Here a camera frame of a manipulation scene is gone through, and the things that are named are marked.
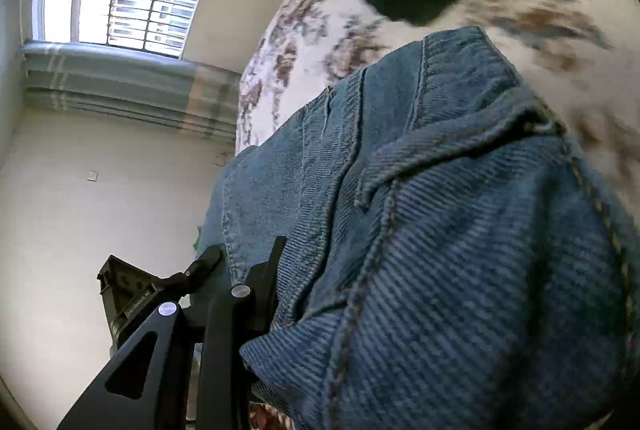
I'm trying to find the green striped curtain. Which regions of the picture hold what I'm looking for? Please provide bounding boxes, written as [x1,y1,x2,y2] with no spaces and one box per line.
[22,41,240,144]

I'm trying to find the floral and striped fleece blanket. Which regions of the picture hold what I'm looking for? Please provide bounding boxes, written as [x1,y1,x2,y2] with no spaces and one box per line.
[234,0,640,430]

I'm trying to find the blue denim pants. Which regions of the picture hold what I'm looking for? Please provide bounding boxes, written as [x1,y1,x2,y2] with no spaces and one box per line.
[200,27,639,429]

